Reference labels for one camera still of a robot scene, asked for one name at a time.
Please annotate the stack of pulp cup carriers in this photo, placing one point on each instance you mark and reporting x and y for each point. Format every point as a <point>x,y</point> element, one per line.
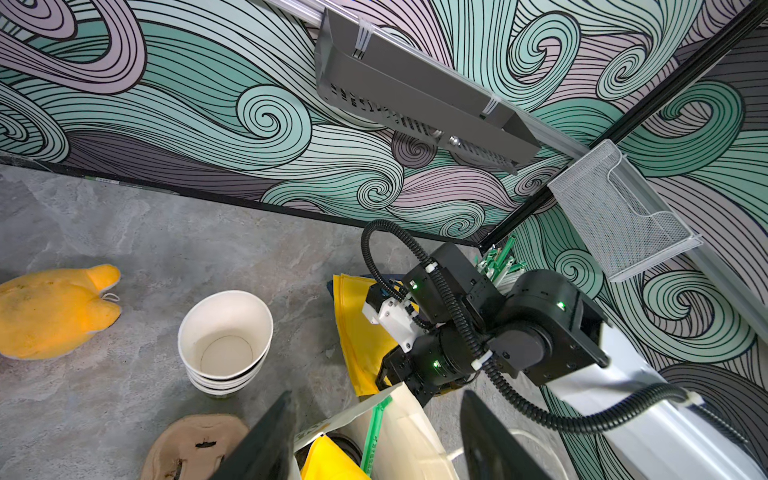
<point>193,447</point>

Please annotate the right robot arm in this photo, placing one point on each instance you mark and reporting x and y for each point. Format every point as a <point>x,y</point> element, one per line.
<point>557,337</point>

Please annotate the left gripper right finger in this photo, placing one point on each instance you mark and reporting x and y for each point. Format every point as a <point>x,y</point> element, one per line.
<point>490,450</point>

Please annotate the stack of paper cups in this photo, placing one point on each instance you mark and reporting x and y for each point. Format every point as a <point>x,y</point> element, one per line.
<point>224,340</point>

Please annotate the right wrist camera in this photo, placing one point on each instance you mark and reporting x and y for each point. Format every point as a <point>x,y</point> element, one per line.
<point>396,319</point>

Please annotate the wrapped straws bundle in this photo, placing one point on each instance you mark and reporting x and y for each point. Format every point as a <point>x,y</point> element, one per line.
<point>500,266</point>

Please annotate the yellow bear plush toy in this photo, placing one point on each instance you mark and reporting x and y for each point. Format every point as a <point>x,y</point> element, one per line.
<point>50,313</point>

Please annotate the green straw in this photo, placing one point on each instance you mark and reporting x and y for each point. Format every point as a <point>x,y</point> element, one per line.
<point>372,436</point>

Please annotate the black wall shelf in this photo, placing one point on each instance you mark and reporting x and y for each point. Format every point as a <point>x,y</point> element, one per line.
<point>363,71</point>

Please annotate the clear acrylic wall holder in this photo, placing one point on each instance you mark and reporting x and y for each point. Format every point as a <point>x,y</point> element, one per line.
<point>627,227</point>

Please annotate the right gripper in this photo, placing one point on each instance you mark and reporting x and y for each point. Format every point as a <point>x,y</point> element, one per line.
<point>439,360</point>

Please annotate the white paper takeout bag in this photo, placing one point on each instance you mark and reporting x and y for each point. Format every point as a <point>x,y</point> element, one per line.
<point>408,447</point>

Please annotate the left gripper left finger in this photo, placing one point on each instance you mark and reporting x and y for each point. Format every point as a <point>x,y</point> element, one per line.
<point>267,450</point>

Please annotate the yellow napkin stack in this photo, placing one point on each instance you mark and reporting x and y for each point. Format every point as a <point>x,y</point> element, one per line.
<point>363,344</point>

